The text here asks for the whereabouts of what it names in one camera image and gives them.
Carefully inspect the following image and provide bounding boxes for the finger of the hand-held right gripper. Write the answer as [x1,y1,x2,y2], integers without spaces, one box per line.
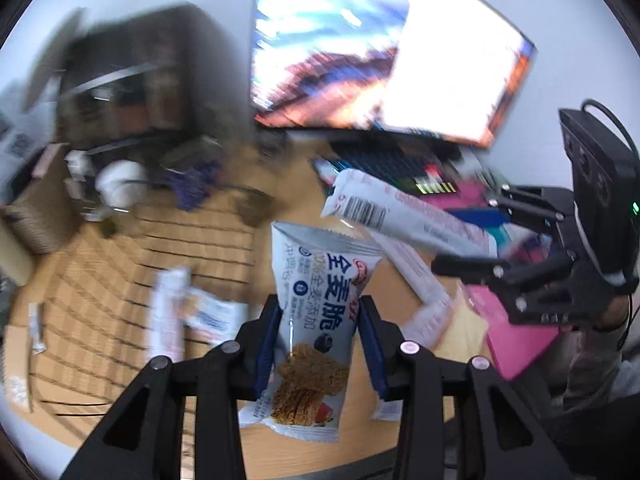
[490,185,576,233]
[432,252,581,307]

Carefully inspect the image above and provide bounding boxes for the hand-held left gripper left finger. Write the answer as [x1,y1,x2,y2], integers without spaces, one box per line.
[60,294,283,480]

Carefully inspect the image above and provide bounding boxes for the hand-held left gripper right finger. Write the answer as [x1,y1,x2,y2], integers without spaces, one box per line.
[357,295,576,480]

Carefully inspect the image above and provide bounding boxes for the white blue cracker packet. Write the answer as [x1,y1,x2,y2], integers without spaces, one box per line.
[239,221,383,443]

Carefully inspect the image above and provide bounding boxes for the long white snack packet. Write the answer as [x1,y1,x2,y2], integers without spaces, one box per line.
[320,169,498,261]

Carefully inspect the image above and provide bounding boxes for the person's right forearm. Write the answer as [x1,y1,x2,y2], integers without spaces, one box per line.
[560,290,640,411]

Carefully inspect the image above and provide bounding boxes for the white pink snack packet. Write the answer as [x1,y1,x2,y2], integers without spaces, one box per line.
[382,237,453,348]

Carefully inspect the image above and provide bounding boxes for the pink desk mat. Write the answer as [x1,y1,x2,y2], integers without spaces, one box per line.
[445,180,563,381]

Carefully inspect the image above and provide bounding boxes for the black keyboard with coloured keys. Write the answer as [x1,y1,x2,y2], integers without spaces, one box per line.
[312,140,466,196]

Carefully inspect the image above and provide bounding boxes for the purple packet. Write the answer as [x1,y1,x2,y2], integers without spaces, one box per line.
[162,160,223,211]

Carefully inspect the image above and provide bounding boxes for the computer monitor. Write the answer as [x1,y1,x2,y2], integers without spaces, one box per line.
[250,0,538,148]

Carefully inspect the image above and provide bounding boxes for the white cup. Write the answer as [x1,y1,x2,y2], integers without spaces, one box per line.
[95,160,150,208]

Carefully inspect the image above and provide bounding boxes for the small white strip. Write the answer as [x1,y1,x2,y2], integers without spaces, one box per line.
[27,302,47,356]

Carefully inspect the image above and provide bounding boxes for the brown cardboard box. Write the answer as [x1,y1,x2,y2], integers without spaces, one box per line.
[0,142,78,256]

